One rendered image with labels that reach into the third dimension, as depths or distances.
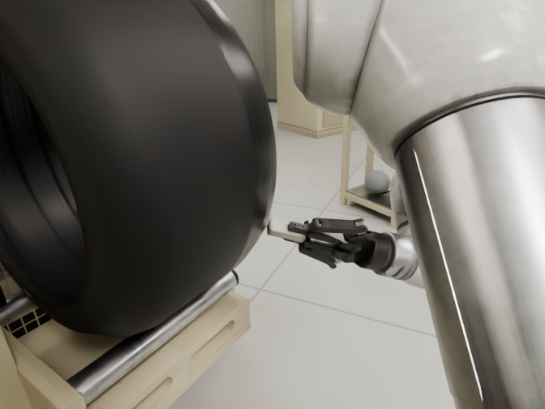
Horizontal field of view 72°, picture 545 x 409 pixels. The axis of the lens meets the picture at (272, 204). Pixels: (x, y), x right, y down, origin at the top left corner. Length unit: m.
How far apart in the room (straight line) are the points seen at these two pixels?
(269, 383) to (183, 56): 1.50
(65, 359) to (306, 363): 1.20
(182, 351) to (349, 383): 1.18
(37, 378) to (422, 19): 0.58
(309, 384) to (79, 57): 1.56
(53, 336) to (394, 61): 0.82
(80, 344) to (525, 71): 0.82
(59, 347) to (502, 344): 0.79
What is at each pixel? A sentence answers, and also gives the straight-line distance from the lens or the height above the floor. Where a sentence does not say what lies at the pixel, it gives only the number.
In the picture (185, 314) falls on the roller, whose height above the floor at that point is 0.91.
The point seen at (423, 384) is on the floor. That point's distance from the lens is 1.85.
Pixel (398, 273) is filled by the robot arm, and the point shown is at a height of 0.93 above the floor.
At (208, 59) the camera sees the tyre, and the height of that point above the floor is 1.32.
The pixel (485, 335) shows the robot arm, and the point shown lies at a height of 1.20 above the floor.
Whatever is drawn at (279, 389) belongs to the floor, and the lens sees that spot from 1.75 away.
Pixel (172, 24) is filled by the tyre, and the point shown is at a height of 1.36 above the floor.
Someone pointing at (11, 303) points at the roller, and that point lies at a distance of 0.85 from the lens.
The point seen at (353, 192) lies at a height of 0.13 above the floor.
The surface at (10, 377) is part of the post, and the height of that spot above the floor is 0.94.
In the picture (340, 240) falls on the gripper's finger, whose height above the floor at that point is 1.00.
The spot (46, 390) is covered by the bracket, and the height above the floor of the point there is 0.95.
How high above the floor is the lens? 1.34
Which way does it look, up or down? 24 degrees down
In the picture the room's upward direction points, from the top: 2 degrees counter-clockwise
